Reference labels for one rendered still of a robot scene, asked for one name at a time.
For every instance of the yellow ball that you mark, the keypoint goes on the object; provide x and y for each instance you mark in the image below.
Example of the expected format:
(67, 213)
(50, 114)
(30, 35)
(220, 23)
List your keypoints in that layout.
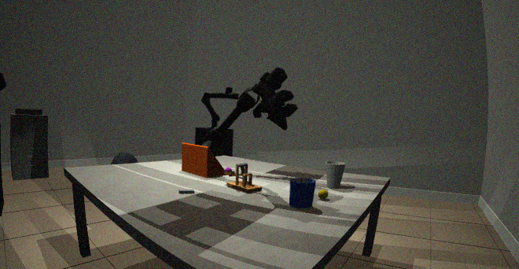
(323, 194)

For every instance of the blue cup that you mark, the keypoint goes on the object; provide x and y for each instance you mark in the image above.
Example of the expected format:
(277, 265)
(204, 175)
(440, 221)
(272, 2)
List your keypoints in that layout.
(301, 193)

